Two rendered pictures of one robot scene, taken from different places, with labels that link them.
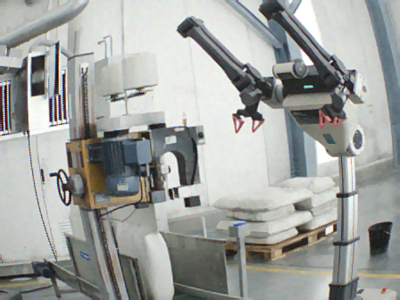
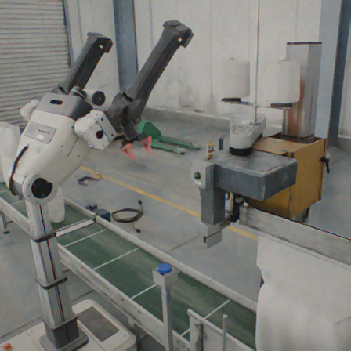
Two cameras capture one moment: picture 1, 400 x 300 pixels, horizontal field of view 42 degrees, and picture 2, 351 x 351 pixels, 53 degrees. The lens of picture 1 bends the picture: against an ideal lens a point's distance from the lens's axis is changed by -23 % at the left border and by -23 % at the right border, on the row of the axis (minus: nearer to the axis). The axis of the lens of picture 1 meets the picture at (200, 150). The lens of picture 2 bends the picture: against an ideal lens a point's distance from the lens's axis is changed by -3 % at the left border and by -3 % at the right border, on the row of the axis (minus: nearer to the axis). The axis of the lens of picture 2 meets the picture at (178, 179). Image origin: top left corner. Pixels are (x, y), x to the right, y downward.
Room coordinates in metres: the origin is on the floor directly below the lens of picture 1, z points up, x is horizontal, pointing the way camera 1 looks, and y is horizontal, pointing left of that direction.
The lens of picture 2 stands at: (4.44, -0.27, 1.75)
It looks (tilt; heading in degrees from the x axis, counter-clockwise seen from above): 20 degrees down; 171
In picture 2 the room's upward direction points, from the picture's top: 2 degrees counter-clockwise
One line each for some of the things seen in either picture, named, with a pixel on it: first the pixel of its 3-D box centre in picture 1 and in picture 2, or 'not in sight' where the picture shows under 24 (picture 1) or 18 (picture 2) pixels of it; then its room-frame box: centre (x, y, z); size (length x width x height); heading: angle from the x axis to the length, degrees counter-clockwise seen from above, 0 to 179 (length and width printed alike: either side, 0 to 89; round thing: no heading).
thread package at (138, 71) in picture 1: (138, 71); (231, 78); (2.84, 0.23, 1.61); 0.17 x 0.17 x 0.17
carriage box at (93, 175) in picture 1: (103, 170); (285, 172); (2.96, 0.45, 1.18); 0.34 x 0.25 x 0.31; 125
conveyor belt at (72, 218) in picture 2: not in sight; (21, 197); (0.80, -1.40, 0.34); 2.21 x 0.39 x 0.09; 35
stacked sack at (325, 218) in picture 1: (319, 219); not in sight; (6.21, -1.15, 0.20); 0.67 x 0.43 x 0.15; 125
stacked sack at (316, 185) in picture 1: (305, 185); not in sight; (6.40, -1.03, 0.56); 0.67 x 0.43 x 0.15; 35
